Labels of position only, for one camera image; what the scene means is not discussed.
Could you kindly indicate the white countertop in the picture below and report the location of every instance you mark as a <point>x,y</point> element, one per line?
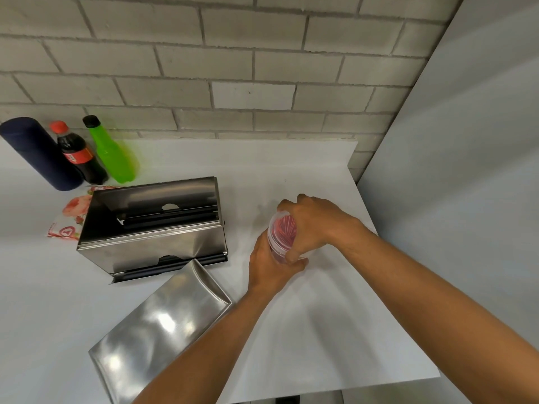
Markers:
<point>316,340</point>

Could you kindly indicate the floral napkin packet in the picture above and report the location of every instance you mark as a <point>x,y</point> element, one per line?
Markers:
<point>73,208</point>

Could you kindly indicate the person's right hand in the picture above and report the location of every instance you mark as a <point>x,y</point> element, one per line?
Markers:
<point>324,222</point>

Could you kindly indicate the cola bottle red cap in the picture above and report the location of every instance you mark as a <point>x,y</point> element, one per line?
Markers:
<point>82,157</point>

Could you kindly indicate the steel dispenser lid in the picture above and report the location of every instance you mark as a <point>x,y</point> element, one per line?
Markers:
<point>156,323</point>

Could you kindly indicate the green bottle black cap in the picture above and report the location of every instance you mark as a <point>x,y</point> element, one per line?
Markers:
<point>111,157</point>

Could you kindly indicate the person's right forearm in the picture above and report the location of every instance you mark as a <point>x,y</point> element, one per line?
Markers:
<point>442,315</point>

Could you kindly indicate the person's left hand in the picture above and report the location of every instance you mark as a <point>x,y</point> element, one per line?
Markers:
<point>265,275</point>

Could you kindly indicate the clear cup with red straws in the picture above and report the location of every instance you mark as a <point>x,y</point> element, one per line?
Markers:
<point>283,231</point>

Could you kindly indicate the person's left forearm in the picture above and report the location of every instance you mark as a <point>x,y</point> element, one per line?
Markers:
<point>210,357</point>

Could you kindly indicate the dark blue cylindrical bottle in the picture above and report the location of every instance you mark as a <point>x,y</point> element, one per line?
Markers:
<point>38,155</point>

